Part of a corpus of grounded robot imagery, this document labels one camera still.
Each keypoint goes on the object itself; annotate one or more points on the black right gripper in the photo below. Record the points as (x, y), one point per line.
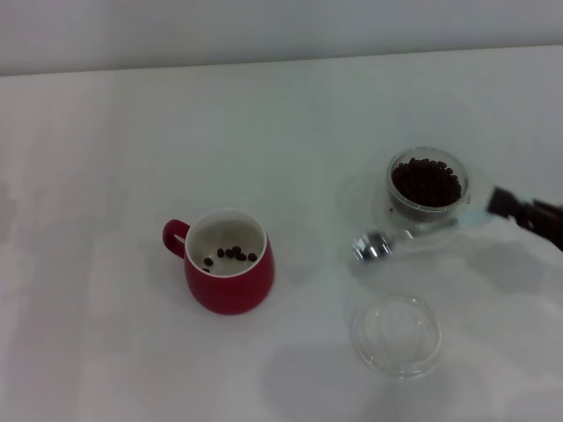
(550, 224)

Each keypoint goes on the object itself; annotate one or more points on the red ceramic mug white inside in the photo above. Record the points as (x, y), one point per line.
(228, 292)

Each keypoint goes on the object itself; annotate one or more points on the dark coffee bean pile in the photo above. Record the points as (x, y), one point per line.
(426, 182)

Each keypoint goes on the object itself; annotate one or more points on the clear glass round dish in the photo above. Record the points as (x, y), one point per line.
(396, 343)

